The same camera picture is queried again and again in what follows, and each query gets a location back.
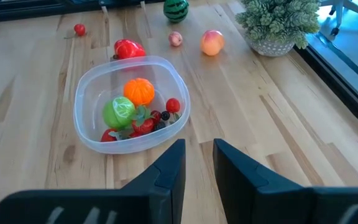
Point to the small red toy strawberry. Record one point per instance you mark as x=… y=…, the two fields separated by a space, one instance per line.
x=156 y=116

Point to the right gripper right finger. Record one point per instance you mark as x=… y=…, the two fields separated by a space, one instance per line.
x=253 y=193

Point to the red toy cherry tomato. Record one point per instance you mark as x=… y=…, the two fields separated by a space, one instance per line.
x=173 y=105

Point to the large toy peach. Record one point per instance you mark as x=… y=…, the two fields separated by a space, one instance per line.
x=212 y=43

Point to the green toy cabbage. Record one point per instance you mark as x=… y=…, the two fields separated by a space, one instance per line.
x=118 y=112

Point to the gray office chair white base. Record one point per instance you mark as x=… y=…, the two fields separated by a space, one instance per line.
x=335 y=31

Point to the orange toy mandarin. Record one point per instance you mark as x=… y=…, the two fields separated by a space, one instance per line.
x=139 y=91

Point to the small toy peach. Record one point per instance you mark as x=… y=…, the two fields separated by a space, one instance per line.
x=175 y=39

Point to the green striped toy watermelon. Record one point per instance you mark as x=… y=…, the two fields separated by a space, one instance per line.
x=176 y=11

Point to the dark toy blackberry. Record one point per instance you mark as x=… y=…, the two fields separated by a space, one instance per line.
x=165 y=115
x=159 y=126

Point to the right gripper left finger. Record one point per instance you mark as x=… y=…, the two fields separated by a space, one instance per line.
x=154 y=193

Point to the red strawberry dark green leaves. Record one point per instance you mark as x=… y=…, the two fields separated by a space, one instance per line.
x=144 y=127

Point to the clear plastic tupperware container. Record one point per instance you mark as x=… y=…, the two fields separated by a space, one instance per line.
x=95 y=93

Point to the red strawberry pale green leaves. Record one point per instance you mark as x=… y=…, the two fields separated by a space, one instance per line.
x=107 y=137

